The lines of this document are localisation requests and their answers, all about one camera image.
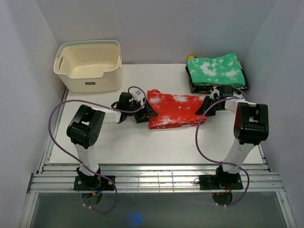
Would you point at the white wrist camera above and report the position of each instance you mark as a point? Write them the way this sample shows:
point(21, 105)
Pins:
point(138, 95)
point(214, 93)

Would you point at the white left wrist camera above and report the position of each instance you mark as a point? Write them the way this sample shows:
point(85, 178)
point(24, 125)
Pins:
point(138, 95)

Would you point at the green white tie-dye trousers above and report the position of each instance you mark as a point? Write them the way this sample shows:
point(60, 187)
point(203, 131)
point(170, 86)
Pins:
point(224, 70)

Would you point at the cream perforated plastic basket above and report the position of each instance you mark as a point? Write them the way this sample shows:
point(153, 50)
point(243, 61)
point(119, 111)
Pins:
point(92, 66)

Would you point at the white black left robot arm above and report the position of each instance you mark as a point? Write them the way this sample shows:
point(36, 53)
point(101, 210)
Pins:
point(85, 127)

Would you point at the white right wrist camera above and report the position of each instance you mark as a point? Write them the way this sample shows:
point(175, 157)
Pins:
point(214, 93)

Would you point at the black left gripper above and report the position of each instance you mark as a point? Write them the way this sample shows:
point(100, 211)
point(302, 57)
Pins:
point(146, 112)

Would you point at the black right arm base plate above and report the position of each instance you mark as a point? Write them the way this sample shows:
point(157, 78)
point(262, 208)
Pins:
point(214, 182)

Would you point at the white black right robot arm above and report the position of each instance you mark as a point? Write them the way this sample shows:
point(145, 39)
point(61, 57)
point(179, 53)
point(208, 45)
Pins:
point(251, 127)

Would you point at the aluminium table frame rails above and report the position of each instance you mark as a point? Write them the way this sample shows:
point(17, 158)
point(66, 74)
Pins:
point(143, 178)

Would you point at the red white tie-dye trousers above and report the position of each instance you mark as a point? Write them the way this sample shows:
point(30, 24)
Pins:
point(174, 111)

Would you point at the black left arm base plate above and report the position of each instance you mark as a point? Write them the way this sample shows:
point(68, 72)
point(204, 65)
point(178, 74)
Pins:
point(100, 184)

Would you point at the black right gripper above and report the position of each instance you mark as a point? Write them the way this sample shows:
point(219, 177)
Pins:
point(204, 105)

